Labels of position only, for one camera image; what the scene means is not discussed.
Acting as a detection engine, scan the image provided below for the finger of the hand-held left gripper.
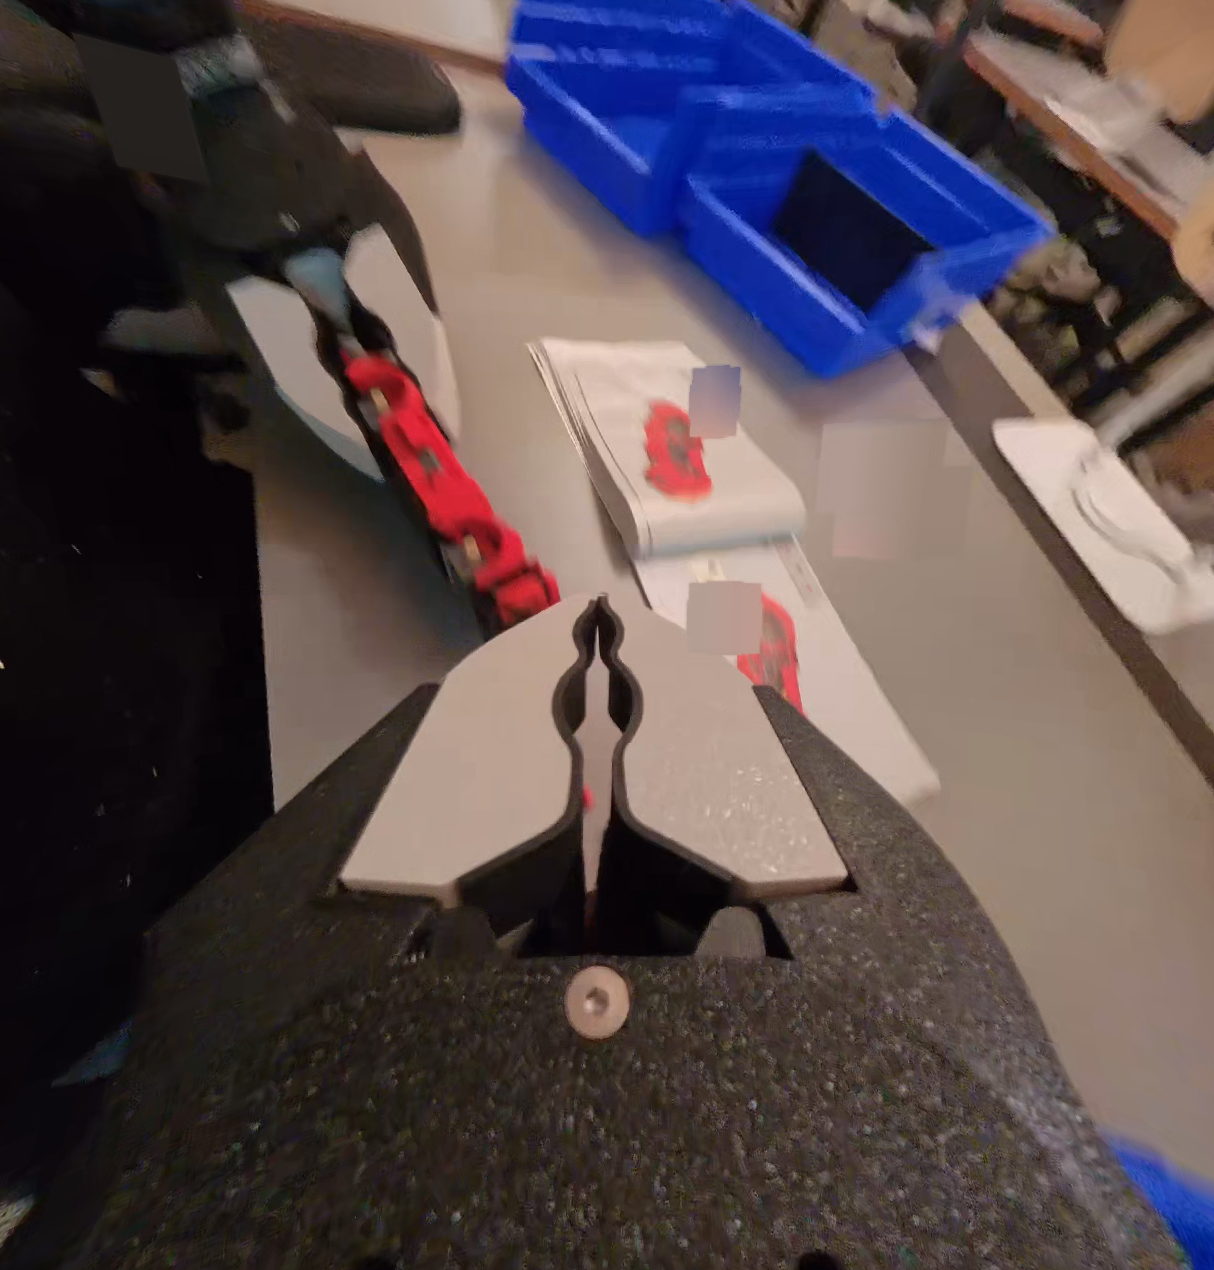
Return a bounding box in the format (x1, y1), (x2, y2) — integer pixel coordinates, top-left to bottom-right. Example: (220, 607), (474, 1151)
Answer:
(227, 278), (384, 484)
(346, 226), (461, 438)

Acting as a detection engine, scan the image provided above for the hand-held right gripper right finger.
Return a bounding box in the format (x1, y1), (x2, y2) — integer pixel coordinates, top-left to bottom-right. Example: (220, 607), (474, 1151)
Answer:
(596, 597), (855, 931)

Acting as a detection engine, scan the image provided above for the office chair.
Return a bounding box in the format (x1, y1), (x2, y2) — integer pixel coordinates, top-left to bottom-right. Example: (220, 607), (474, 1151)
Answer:
(239, 17), (464, 138)

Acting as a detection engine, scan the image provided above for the lego instruction booklet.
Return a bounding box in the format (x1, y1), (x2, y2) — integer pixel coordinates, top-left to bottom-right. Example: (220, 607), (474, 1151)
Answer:
(525, 335), (941, 810)

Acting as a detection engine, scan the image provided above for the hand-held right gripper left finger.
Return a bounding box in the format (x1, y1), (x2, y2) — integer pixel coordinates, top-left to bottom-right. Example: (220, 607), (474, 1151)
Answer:
(338, 595), (604, 931)

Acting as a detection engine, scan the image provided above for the blue plastic bin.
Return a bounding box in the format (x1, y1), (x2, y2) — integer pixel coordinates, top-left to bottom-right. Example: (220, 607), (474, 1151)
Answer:
(674, 83), (1056, 381)
(505, 0), (880, 240)
(1103, 1131), (1214, 1270)

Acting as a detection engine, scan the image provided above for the red lego car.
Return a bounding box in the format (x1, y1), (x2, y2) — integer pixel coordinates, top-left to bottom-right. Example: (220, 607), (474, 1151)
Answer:
(341, 349), (560, 631)

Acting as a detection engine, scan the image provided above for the white rounded pad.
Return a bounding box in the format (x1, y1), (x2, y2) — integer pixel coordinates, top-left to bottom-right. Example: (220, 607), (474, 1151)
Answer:
(991, 414), (1214, 636)

